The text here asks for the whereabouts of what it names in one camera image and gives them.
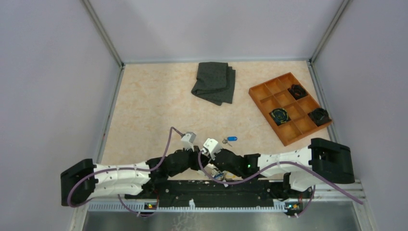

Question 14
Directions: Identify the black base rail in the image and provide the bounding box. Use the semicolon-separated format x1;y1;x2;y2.
140;179;315;213

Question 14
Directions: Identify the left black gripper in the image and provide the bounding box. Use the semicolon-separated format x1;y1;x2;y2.
168;145;210;178

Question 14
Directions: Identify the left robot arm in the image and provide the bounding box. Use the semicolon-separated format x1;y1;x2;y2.
60;146;199;207

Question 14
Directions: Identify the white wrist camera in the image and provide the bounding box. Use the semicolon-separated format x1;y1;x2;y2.
181;132;196;150
202;138;222;160

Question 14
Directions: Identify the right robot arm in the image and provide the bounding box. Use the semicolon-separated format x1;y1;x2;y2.
211;138;355;198

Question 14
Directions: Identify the blue yellow rolled tie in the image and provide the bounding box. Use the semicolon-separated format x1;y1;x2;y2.
269;108;291;126

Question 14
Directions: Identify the small blue tag with ring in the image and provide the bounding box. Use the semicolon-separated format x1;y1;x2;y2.
222;136;238;147

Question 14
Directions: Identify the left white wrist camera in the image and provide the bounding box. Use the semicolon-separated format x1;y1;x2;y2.
181;132;196;150

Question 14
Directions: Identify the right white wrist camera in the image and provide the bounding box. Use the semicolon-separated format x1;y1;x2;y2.
202;138;222;160

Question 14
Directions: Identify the black rolled strap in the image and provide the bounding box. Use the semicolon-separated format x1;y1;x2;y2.
307;107;332;126

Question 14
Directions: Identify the metal key holder plate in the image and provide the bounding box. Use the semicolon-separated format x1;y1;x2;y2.
203;164;236;182

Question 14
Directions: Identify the black rolled belt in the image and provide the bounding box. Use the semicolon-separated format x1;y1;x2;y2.
288;84;308;100

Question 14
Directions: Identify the orange compartment tray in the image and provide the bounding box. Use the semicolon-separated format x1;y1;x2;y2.
248;72;332;146

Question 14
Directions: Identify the dark grey folded cloth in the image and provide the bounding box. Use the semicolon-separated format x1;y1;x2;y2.
191;62;236;106

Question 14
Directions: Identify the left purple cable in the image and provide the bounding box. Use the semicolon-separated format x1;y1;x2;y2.
66;126;186;218

